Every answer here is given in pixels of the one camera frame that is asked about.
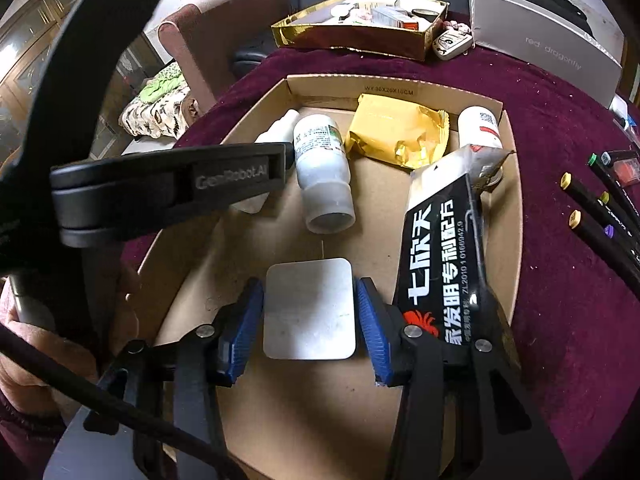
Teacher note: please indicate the large white plastic bottle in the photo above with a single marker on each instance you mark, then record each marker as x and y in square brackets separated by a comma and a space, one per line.
[320, 170]

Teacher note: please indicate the green cloth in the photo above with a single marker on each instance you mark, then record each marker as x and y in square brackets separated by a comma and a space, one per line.
[160, 85]

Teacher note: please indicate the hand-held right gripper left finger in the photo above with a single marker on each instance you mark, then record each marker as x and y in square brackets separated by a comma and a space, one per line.
[244, 332]

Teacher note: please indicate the small white squeeze bottle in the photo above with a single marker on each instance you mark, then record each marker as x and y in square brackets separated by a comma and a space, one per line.
[280, 127]

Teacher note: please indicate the cardboard box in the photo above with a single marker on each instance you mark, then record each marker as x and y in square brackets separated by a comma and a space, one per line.
[280, 240]

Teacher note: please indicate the black marker yellow cap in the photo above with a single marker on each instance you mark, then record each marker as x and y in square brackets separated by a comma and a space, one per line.
[585, 200]
[604, 196]
[595, 240]

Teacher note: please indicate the patterned beige cloth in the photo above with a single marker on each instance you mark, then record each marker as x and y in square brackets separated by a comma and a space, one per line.
[155, 115]

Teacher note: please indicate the clear blue pen packaging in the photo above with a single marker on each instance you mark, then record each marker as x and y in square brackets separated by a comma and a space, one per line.
[627, 122]

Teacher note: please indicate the small orange box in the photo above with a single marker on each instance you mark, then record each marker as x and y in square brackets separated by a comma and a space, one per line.
[406, 23]

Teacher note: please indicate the wooden glass-door cabinet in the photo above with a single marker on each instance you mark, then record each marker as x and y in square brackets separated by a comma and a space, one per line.
[25, 40]

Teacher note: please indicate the white key fob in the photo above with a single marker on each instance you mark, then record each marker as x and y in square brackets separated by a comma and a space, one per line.
[452, 44]

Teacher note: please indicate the maroon armchair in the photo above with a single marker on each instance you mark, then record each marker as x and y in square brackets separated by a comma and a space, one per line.
[215, 45]

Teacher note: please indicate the white power adapter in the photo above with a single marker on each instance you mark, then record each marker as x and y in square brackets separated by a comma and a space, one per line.
[310, 310]

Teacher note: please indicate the black packet with white print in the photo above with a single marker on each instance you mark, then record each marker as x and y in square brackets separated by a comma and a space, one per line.
[440, 260]

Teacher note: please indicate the white round lid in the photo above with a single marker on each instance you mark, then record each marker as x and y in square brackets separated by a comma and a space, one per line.
[342, 10]

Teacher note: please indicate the round black tin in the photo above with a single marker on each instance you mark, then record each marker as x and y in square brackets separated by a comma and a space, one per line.
[422, 12]

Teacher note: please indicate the gold foil snack packet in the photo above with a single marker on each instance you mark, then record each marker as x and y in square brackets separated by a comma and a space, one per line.
[390, 130]

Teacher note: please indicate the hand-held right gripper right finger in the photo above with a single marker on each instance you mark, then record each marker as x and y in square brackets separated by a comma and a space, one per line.
[372, 335]

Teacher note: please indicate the person's left hand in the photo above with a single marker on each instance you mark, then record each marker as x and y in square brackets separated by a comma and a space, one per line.
[20, 377]

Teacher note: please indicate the clear red small case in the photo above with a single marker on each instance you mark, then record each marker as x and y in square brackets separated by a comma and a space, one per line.
[627, 172]

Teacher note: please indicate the white labelled medicine bottle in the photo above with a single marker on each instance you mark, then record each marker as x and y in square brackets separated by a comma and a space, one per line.
[480, 127]

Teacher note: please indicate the grey shoe box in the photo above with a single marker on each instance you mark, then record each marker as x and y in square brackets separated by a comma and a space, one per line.
[540, 35]

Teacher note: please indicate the pink bead charm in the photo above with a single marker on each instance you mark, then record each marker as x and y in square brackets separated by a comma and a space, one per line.
[457, 25]

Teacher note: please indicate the black marker green cap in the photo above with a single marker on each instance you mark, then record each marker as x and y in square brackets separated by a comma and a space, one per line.
[593, 160]

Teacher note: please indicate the black marker purple cap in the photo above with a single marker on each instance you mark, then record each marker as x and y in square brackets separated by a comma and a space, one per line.
[608, 231]

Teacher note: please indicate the gold foil tray box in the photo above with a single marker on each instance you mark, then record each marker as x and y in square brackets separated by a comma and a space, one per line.
[350, 37]

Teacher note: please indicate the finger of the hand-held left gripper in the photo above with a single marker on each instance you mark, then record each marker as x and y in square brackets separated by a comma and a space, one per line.
[150, 190]

